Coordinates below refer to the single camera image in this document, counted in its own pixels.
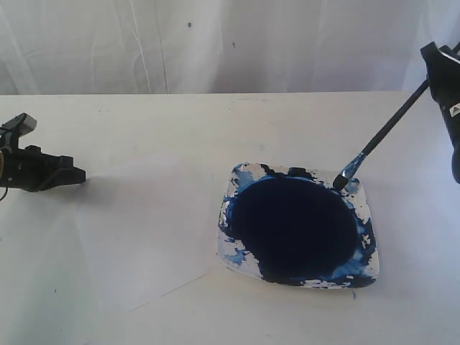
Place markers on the white paper sheet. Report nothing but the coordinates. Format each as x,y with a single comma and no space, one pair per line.
143,236

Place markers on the white backdrop cloth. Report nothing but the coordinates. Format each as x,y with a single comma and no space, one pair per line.
77,47

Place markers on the black paintbrush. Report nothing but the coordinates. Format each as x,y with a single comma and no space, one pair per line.
343,178

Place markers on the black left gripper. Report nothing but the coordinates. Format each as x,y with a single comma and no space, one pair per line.
33,171

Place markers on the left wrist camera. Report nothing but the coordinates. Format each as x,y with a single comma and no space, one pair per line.
15,128

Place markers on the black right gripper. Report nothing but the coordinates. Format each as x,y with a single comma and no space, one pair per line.
442,65

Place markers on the white square paint plate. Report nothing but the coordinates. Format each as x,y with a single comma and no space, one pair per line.
289,226

